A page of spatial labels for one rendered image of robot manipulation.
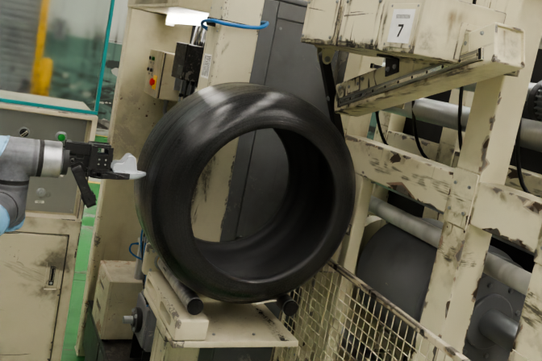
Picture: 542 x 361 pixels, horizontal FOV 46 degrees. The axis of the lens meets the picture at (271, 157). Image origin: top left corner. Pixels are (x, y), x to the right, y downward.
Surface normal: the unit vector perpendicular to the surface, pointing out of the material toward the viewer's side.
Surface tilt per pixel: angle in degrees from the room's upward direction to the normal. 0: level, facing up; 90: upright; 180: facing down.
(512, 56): 72
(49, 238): 90
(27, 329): 90
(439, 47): 90
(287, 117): 79
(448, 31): 90
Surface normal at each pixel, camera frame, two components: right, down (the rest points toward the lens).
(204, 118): -0.11, -0.43
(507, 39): 0.43, -0.11
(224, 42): 0.39, 0.21
